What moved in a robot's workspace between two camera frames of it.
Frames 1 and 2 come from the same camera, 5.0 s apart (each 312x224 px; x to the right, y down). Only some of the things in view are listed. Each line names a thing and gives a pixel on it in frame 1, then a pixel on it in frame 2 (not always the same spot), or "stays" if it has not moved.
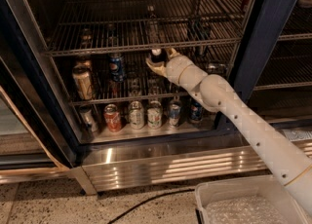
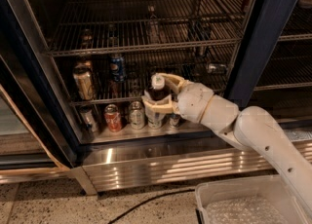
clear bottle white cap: (157, 56) to (158, 92)
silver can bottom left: (88, 117) stays
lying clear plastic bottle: (216, 67) stays
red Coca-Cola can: (112, 118) stays
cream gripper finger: (159, 67) to (169, 106)
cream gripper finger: (172, 52) to (177, 82)
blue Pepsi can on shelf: (116, 66) stays
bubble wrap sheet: (245, 209) stays
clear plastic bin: (252, 200) stays
